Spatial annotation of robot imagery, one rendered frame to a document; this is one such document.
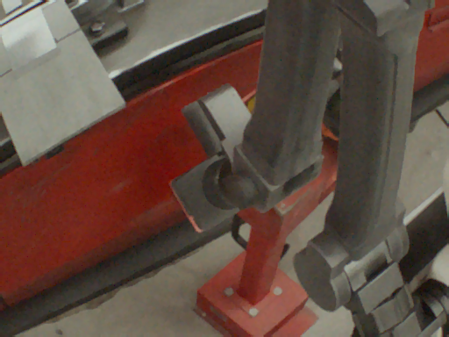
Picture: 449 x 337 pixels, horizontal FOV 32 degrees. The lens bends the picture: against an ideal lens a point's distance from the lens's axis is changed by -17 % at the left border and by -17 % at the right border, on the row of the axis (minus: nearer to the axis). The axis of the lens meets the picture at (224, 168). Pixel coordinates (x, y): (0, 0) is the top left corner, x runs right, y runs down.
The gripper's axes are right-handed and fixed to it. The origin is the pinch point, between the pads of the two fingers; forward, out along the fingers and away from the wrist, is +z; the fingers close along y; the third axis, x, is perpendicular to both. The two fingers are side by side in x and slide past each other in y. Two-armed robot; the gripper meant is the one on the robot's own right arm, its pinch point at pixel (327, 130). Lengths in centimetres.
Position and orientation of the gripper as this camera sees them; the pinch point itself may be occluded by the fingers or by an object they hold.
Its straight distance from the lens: 144.1
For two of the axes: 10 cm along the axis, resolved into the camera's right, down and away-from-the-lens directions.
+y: -6.9, -7.2, 0.8
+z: -2.3, 3.1, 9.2
